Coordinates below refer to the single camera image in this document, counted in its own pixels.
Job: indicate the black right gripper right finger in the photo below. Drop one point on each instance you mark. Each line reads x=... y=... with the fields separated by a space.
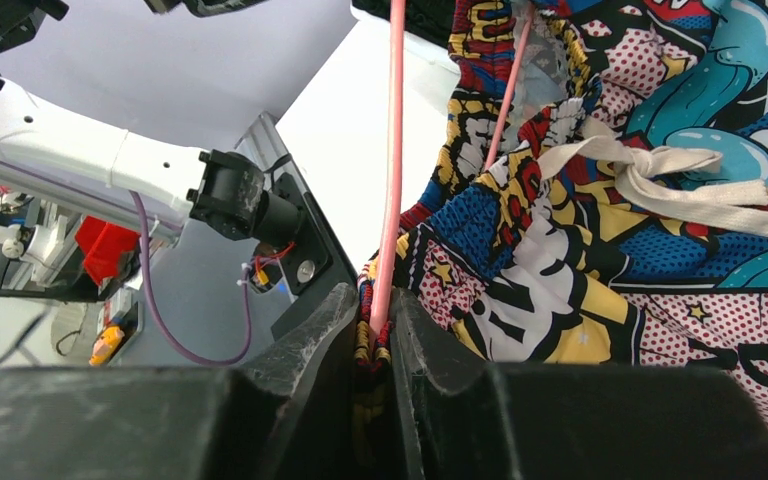
x=462 y=417

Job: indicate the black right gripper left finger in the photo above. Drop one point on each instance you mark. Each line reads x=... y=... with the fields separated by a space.
x=285 y=414

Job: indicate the comic print shorts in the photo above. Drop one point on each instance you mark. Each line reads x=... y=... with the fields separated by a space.
x=602 y=196

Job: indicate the black shorts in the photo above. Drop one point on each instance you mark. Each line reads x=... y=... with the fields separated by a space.
x=430 y=20

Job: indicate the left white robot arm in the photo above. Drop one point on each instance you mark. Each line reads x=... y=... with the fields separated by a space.
x=224 y=190

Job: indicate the white perforated plastic basket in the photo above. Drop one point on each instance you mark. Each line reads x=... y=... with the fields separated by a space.
x=429 y=75

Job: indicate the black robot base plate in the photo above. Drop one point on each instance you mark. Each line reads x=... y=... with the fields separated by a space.
x=313 y=262

